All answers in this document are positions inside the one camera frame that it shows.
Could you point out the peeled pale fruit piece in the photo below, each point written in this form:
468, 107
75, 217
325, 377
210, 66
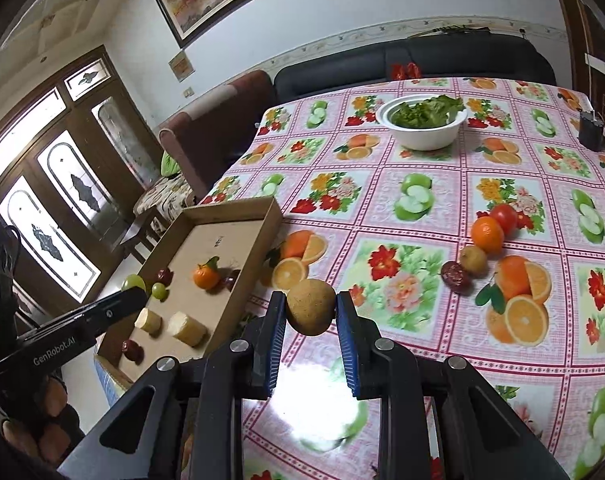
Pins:
186, 329

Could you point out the white bowl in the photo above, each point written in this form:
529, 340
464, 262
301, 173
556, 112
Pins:
420, 139

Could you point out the small dark wooden stool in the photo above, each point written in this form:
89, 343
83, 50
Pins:
144, 230

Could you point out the dried red jujube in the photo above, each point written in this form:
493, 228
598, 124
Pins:
231, 279
456, 277
132, 351

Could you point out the dark red grape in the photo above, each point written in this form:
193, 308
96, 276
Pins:
164, 276

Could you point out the green grape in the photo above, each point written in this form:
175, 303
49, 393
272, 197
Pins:
134, 281
159, 291

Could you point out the green lettuce leaves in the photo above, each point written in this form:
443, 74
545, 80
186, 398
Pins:
428, 113

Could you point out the brown kiwi fruit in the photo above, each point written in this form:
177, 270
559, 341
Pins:
474, 261
310, 306

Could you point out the black leather sofa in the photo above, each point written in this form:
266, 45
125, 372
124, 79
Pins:
478, 53

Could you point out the floral patterned seat cover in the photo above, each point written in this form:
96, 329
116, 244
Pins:
168, 195

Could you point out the small yellow wall picture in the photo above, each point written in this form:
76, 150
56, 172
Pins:
181, 66

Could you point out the mandarin with green leaf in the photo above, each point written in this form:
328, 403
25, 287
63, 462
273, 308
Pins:
206, 276

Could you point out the shallow cardboard tray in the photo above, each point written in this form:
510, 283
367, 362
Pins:
240, 233

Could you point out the black cylindrical cup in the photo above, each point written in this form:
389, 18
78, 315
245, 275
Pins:
591, 129

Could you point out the red tomato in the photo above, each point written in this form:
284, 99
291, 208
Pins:
506, 216

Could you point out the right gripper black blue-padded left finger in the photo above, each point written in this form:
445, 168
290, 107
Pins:
199, 401

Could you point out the floral fruit print tablecloth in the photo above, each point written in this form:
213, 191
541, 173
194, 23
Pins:
378, 220

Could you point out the green cushion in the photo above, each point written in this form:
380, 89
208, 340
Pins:
169, 167

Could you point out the person's left hand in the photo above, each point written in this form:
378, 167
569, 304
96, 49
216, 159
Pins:
39, 421

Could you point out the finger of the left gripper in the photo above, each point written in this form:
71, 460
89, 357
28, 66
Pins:
112, 312

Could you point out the orange mandarin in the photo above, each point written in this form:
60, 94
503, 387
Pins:
487, 235

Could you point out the maroon armchair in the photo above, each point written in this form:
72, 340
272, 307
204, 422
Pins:
209, 134

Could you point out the wooden glass panel door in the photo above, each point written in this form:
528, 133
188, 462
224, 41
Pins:
75, 156

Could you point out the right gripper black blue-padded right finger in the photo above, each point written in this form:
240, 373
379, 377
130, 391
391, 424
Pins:
479, 436

